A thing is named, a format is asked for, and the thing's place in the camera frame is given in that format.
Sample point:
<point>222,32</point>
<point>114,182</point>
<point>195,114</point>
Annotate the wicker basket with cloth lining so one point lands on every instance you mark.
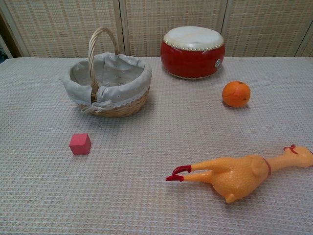
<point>127,83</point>

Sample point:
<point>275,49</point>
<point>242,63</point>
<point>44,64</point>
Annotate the woven bamboo folding screen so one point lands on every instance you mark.
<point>61,27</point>

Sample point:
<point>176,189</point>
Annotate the red drum with white skin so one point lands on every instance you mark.
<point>190,61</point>

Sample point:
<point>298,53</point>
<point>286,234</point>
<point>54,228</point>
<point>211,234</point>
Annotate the beige waffle tablecloth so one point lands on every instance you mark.
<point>122,183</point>

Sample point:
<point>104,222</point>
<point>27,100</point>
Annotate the red wooden cube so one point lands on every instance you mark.
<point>79,144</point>

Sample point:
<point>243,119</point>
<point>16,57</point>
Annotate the orange fruit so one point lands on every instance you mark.
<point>236,94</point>

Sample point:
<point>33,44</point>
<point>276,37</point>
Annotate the yellow rubber chicken toy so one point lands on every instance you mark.
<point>234,176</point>

